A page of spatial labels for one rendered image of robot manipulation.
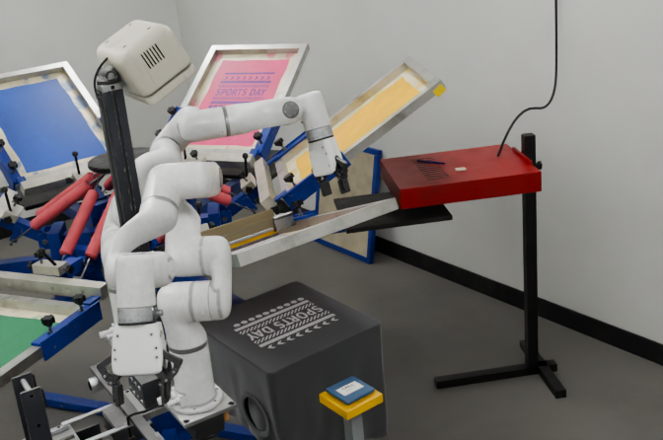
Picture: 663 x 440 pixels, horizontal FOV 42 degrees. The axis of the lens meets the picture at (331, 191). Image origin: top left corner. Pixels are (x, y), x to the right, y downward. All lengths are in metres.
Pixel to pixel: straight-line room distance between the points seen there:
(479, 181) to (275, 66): 1.45
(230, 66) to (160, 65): 2.70
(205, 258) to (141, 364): 0.40
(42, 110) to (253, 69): 1.10
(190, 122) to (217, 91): 2.29
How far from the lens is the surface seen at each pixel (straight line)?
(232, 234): 3.04
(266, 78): 4.56
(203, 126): 2.34
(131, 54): 2.03
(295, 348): 2.74
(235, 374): 2.85
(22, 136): 4.54
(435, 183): 3.63
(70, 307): 3.20
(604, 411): 4.15
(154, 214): 1.88
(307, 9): 5.84
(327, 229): 2.54
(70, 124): 4.62
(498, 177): 3.68
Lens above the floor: 2.27
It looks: 19 degrees down
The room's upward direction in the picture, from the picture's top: 5 degrees counter-clockwise
